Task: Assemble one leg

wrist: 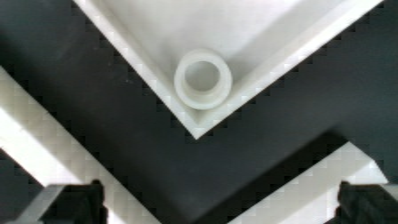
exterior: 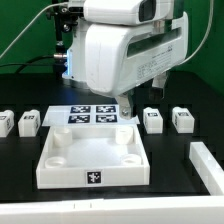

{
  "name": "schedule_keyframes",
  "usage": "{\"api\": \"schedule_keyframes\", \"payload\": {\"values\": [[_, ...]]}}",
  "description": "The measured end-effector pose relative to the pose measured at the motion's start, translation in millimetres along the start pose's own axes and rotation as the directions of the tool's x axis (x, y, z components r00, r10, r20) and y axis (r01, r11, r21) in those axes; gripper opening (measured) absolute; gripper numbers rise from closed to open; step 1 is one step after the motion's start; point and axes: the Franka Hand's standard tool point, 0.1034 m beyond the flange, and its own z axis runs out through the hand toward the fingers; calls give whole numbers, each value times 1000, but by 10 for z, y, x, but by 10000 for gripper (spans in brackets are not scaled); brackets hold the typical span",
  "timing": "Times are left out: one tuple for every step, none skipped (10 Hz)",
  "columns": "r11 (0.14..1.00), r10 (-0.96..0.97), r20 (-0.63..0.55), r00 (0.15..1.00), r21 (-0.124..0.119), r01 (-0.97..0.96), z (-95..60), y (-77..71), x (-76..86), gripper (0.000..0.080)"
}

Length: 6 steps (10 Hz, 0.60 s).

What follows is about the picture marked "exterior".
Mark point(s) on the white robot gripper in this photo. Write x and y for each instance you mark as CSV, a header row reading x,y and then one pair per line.
x,y
119,58

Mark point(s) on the white square table top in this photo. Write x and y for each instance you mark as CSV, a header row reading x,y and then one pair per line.
x,y
79,156

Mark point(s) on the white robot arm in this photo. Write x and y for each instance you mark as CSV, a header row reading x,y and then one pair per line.
x,y
76,72

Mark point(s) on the paper sheet with fiducial tags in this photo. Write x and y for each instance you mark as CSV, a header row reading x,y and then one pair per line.
x,y
85,114

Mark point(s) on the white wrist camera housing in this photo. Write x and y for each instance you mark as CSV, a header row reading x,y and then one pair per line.
x,y
127,12

